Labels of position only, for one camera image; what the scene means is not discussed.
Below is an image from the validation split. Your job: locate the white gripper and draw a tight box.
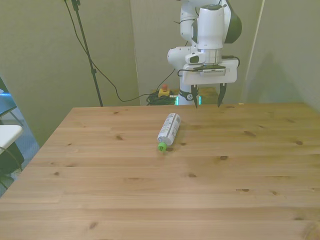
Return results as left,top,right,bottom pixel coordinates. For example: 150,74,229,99
181,57,239,110

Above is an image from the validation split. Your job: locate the water bottle with green cap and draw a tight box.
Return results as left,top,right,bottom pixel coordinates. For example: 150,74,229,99
156,112,182,153

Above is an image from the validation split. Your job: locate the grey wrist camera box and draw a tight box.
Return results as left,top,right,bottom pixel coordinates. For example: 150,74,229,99
199,67,228,77

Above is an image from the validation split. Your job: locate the coiled dark cable bundle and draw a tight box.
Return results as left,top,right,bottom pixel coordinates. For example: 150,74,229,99
145,92,179,107

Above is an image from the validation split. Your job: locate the long black cable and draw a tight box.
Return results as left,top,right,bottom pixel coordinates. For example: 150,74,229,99
64,0,176,103

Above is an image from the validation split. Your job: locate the white folding chair seat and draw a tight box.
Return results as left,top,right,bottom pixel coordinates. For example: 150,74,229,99
0,124,24,149

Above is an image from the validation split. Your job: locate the yellow emergency stop box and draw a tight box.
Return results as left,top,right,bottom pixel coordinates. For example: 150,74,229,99
158,84,171,98

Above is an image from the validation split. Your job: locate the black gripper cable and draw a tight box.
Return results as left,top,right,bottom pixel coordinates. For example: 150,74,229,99
177,55,241,77

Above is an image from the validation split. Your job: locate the black tripod stand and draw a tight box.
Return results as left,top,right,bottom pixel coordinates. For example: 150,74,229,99
63,0,104,108

